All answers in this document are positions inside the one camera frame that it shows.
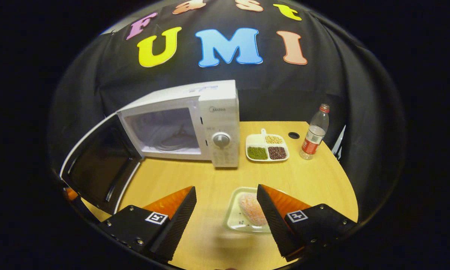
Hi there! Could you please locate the white divided bean plate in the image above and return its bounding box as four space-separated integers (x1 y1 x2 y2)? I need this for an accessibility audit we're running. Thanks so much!
245 129 290 162

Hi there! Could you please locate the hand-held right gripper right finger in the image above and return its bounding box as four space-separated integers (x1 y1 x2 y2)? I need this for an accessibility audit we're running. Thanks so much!
257 184 357 262

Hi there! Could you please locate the clear bottle red label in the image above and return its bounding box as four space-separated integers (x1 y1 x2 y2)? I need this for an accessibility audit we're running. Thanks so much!
299 103 330 161

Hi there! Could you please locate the pink round food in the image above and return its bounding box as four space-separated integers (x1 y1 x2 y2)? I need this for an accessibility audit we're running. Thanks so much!
238 192 268 227

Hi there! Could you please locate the white microwave oven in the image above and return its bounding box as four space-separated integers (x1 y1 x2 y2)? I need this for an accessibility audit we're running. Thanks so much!
60 79 241 215

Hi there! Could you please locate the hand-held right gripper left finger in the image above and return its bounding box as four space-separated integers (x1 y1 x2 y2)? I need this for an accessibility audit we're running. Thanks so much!
99 186 197 262

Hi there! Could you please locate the black backdrop cloth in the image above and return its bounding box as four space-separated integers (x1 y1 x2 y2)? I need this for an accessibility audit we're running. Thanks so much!
48 0 405 222

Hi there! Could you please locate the pale green tray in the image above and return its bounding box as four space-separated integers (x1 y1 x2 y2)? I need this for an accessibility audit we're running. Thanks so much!
223 187 285 236

